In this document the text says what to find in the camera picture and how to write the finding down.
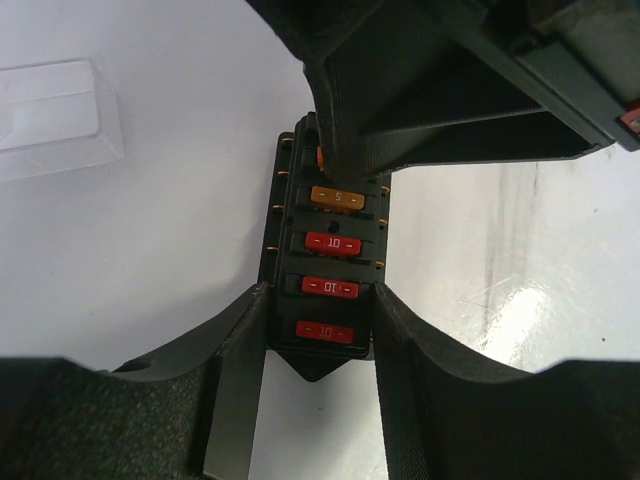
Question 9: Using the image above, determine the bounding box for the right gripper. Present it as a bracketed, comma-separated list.
[483, 1, 639, 150]

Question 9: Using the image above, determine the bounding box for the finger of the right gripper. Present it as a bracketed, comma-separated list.
[253, 1, 612, 180]

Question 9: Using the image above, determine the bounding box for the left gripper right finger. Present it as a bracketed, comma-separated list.
[373, 284, 639, 479]

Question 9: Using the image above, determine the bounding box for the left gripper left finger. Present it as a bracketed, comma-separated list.
[1, 284, 269, 479]

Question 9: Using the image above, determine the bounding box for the orange blade fuse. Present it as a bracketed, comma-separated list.
[316, 146, 325, 174]
[310, 186, 366, 211]

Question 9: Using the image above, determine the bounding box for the black fuse box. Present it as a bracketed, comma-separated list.
[258, 112, 391, 382]

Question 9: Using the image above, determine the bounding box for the red fuse near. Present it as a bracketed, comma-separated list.
[295, 320, 355, 345]

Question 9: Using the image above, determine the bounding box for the red fuse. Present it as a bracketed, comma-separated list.
[295, 320, 355, 345]
[301, 276, 360, 299]
[304, 232, 362, 257]

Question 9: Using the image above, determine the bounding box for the red fuse far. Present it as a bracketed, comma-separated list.
[304, 232, 362, 257]

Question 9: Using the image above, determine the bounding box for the red fuse middle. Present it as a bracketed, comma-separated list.
[301, 276, 360, 299]

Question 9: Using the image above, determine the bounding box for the clear plastic fuse box cover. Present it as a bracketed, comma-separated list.
[1, 58, 124, 182]

